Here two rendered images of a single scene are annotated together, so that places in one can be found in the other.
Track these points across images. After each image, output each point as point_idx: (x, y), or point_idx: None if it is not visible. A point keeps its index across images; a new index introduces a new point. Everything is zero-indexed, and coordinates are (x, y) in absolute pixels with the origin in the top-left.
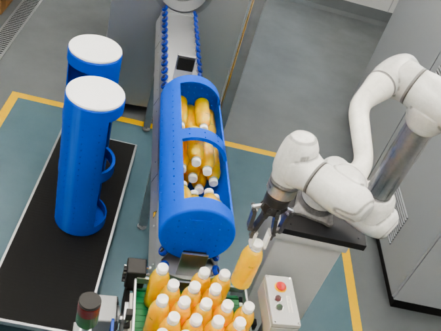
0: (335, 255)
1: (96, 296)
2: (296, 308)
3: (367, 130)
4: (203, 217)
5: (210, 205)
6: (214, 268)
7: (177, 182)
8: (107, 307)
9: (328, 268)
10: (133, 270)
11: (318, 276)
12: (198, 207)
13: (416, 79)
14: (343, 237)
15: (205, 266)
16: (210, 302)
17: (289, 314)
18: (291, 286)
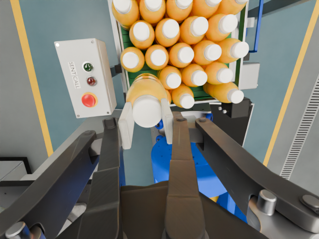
0: (40, 170)
1: None
2: (63, 69)
3: None
4: (202, 168)
5: (201, 188)
6: (162, 124)
7: (232, 208)
8: (242, 77)
9: (50, 158)
10: (244, 102)
11: (60, 151)
12: (218, 180)
13: None
14: (23, 190)
15: (187, 108)
16: (182, 55)
17: (73, 57)
18: (75, 104)
